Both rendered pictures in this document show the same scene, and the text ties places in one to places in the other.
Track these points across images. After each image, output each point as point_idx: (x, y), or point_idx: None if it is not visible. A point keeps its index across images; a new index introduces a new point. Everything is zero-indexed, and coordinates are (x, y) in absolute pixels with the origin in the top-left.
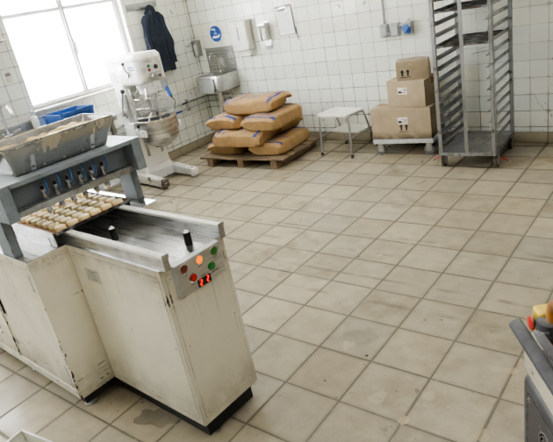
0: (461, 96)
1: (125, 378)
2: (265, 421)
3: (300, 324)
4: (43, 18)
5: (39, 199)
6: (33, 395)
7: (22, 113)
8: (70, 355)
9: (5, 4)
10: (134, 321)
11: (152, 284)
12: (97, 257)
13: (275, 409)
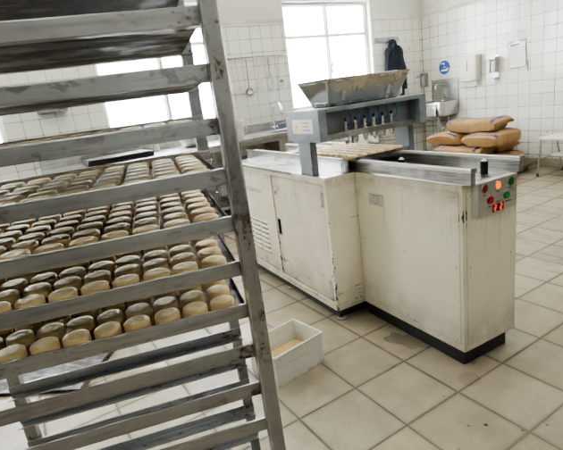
0: None
1: (377, 302)
2: (524, 365)
3: (546, 295)
4: (313, 42)
5: (340, 130)
6: (291, 304)
7: (285, 112)
8: (338, 269)
9: (289, 29)
10: (411, 242)
11: (449, 200)
12: (388, 179)
13: (533, 358)
